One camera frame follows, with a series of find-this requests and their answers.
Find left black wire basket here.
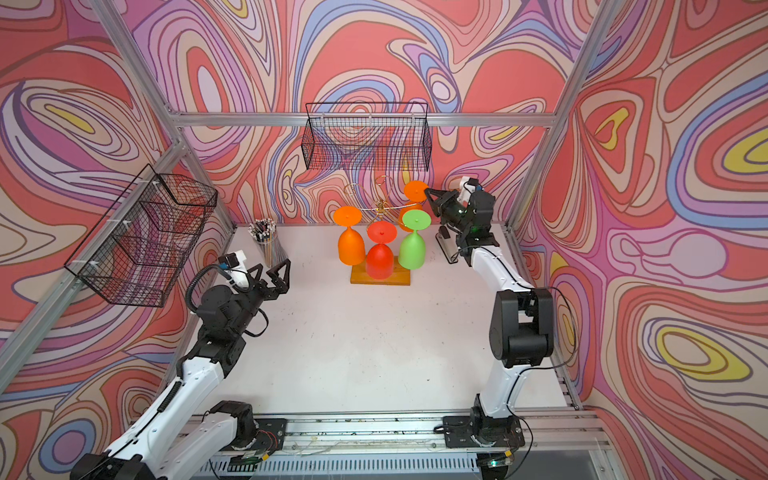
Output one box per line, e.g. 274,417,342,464
64,165,218,308

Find red wine glass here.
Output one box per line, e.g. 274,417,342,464
366,220,397,280

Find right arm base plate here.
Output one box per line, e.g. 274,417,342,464
434,416,526,451

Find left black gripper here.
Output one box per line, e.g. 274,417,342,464
227,260,287,341

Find back black wire basket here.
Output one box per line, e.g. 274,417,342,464
301,100,433,173

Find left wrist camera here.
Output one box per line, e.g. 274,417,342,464
218,250,247,273

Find metal pen cup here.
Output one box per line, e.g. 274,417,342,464
248,218,288,268

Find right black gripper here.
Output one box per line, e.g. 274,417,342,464
424,186,472,233

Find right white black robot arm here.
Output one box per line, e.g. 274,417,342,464
425,179,555,439

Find black wire basket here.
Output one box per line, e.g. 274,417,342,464
301,100,433,173
64,165,218,308

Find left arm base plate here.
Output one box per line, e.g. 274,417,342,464
221,417,288,455

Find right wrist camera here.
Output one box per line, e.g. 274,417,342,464
459,176,482,195

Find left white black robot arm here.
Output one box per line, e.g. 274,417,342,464
69,253,291,479

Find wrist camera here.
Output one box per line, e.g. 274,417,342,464
218,250,247,273
459,176,482,195

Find green wine glass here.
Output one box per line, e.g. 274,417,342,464
398,209,431,270

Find orange wine glass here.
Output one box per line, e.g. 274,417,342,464
333,206,366,266
398,180,429,233

